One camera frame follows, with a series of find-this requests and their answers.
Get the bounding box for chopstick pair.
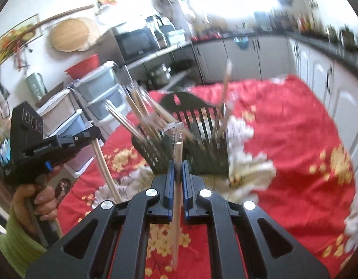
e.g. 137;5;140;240
91;139;122;203
165;122;183;270
105;99;147;142

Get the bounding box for chopsticks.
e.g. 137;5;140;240
218;59;233;133
122;64;178;141

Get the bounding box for person's left hand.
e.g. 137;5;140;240
11;164;64;234

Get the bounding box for plastic drawer tower front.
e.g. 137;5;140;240
37;88;94;178

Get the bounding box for plastic drawer tower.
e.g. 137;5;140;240
37;88;94;178
72;61;130;137

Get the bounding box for black plastic utensil basket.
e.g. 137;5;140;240
131;91;229;176

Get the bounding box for red plastic basin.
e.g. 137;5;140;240
65;54;100;79

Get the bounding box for red floral tablecloth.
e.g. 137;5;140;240
58;75;356;278

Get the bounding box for plastic drawer tower rear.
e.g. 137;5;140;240
72;61;130;137

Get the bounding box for steel cooking pot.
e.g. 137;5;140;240
148;63;171;87

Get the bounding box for round bamboo tray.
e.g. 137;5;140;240
50;18;89;52

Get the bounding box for black microwave oven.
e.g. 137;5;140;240
114;27;159;65

